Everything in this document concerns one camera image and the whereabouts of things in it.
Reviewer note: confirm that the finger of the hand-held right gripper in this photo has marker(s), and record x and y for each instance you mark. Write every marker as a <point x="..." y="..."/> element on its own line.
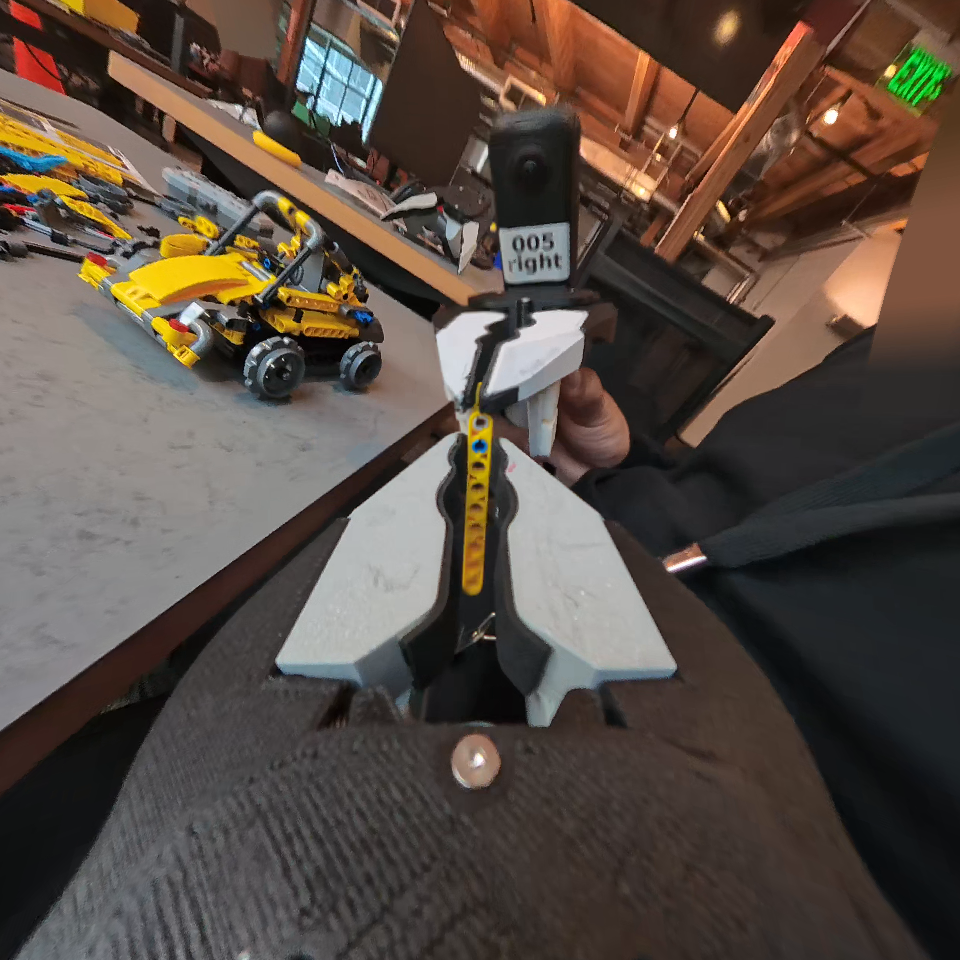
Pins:
<point x="540" y="356"/>
<point x="459" y="352"/>

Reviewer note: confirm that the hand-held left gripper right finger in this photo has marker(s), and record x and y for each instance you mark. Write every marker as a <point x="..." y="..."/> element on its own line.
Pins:
<point x="585" y="592"/>

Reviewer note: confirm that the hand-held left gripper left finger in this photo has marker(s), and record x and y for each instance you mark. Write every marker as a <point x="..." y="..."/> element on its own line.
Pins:
<point x="367" y="592"/>

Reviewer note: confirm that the long yellow brick beam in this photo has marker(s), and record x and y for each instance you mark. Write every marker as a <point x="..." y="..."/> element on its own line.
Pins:
<point x="476" y="525"/>

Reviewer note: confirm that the yellow brick toy car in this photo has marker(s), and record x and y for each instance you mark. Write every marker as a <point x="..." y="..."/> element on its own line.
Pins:
<point x="225" y="300"/>

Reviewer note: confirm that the person's right forearm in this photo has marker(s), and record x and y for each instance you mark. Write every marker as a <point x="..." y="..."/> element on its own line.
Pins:
<point x="750" y="465"/>

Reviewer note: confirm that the person's right hand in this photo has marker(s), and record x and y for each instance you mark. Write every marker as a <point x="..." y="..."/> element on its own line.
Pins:
<point x="592" y="435"/>

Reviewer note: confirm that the idle black grey gripper device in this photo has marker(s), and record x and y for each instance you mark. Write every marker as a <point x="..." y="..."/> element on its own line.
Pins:
<point x="435" y="217"/>

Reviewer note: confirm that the large dark display panel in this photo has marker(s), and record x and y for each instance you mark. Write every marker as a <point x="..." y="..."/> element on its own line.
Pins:
<point x="427" y="90"/>

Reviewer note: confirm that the black office chair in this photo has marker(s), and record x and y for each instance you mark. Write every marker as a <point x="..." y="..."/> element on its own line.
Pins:
<point x="675" y="337"/>

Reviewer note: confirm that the paper sheet with drawings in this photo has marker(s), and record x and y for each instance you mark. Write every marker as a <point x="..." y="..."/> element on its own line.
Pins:
<point x="356" y="191"/>

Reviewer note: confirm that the wood rimmed grey table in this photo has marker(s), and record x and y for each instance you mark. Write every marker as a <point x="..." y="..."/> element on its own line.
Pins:
<point x="315" y="187"/>

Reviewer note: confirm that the grey brick battery box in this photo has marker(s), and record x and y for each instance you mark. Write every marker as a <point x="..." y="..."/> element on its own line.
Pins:
<point x="202" y="191"/>

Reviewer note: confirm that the green exit sign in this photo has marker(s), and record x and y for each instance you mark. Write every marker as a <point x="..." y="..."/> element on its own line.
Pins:
<point x="919" y="79"/>

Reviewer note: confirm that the pile of small brick parts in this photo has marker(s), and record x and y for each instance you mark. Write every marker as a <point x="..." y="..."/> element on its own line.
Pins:
<point x="75" y="217"/>

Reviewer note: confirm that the bundle of yellow beams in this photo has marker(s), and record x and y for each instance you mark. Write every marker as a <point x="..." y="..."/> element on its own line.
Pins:
<point x="45" y="135"/>

